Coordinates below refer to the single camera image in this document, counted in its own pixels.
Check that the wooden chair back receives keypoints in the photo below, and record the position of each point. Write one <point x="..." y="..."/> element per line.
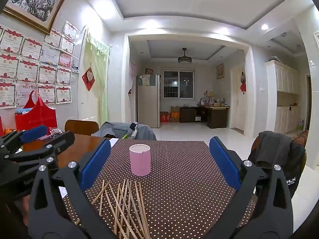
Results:
<point x="82" y="127"/>

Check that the brown cardboard box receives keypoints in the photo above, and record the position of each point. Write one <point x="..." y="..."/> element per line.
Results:
<point x="175" y="109"/>

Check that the white paper sheet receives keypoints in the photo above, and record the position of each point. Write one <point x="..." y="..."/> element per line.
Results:
<point x="114" y="142"/>

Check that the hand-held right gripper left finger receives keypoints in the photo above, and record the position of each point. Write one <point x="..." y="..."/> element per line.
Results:
<point x="96" y="164"/>

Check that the green curtain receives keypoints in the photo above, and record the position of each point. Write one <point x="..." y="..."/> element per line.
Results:
<point x="97" y="79"/>

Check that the small plastic packet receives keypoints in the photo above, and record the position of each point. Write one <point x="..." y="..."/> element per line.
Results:
<point x="54" y="131"/>

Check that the pink cup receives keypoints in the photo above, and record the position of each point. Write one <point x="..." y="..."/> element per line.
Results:
<point x="140" y="161"/>

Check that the framed blossom painting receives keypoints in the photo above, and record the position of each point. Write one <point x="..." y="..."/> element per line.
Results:
<point x="32" y="2"/>

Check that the black jacket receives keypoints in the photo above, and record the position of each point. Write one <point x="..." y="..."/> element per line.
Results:
<point x="289" y="179"/>

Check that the small framed picture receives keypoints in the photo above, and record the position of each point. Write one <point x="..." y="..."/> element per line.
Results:
<point x="149" y="71"/>

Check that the orange cardboard box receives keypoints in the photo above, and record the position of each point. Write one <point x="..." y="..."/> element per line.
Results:
<point x="174" y="117"/>

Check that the ceiling fan lamp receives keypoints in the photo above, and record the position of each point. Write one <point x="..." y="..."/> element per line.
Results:
<point x="184" y="59"/>

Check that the wall of award certificates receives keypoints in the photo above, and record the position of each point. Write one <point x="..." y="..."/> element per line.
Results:
<point x="27" y="69"/>

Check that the pile of wooden chopsticks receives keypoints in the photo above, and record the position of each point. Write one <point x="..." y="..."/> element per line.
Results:
<point x="128" y="204"/>

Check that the gold framed picture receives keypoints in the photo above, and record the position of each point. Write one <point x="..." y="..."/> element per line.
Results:
<point x="219" y="71"/>

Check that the red diamond wall decoration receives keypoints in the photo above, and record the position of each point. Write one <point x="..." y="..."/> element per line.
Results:
<point x="88" y="78"/>

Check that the grey bag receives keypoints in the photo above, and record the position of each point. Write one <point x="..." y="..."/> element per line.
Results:
<point x="274" y="59"/>

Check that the brown polka-dot tablecloth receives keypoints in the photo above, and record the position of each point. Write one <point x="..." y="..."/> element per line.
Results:
<point x="179" y="191"/>

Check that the white door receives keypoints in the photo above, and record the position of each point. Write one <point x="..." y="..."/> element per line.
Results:
<point x="236" y="109"/>

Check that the cluster of bottles and boxes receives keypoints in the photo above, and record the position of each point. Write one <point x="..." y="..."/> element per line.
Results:
<point x="209" y="100"/>

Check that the pink lace hanging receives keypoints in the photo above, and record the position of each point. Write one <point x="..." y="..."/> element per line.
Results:
<point x="131" y="79"/>

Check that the silver refrigerator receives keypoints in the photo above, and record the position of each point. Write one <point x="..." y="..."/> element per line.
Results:
<point x="148" y="104"/>

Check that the red bag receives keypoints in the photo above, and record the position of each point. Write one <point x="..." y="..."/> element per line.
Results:
<point x="37" y="117"/>

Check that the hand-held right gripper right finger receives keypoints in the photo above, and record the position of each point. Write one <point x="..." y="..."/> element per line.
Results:
<point x="224" y="161"/>

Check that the red door ornament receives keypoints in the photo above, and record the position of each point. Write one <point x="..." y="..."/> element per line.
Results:
<point x="243" y="87"/>

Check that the barred window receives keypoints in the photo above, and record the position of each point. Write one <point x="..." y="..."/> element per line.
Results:
<point x="179" y="84"/>

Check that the light grey jacket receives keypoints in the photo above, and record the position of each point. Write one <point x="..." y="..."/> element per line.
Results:
<point x="112" y="129"/>

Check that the small photo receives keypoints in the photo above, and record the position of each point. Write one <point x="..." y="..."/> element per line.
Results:
<point x="75" y="69"/>

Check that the dark wooden desk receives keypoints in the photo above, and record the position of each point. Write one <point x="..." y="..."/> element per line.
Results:
<point x="216" y="117"/>

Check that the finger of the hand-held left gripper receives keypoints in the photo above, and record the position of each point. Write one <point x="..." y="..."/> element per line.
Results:
<point x="62" y="142"/>
<point x="33" y="133"/>

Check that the red cardboard box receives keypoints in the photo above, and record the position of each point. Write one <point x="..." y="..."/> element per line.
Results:
<point x="164" y="117"/>

